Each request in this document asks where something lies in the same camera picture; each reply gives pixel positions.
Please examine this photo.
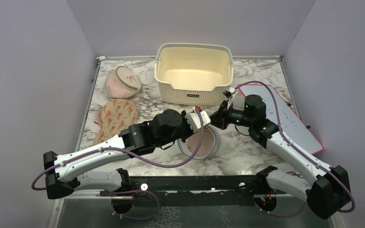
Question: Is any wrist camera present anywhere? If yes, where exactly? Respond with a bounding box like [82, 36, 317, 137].
[185, 106, 211, 133]
[222, 86, 236, 100]

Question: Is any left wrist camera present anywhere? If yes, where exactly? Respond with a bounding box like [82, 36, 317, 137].
[185, 106, 211, 133]

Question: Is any white mesh laundry bag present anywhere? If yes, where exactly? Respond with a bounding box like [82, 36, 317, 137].
[177, 126, 221, 160]

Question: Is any floral beige laundry bag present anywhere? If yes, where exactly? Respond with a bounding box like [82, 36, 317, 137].
[94, 99, 138, 145]

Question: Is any aluminium table frame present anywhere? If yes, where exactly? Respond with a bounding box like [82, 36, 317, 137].
[48, 55, 344, 228]

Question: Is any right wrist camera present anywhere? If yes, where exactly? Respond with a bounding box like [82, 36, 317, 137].
[222, 86, 236, 100]

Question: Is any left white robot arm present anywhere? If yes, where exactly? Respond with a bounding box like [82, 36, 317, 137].
[43, 107, 211, 200]

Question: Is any cream perforated plastic basket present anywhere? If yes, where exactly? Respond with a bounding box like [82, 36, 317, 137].
[154, 43, 234, 106]

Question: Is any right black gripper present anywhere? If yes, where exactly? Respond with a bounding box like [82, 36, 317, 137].
[208, 100, 254, 130]

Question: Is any pink mesh laundry bag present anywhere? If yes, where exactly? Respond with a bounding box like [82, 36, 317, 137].
[103, 66, 141, 99]

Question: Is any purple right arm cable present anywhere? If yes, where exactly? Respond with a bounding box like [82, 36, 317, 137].
[230, 80, 356, 218]

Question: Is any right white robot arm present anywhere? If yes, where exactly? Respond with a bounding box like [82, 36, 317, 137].
[210, 95, 355, 219]

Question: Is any pink-framed whiteboard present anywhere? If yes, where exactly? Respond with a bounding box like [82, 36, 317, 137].
[239, 84, 324, 155]

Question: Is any black front mounting rail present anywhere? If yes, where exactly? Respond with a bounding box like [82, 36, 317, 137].
[67, 167, 287, 209]

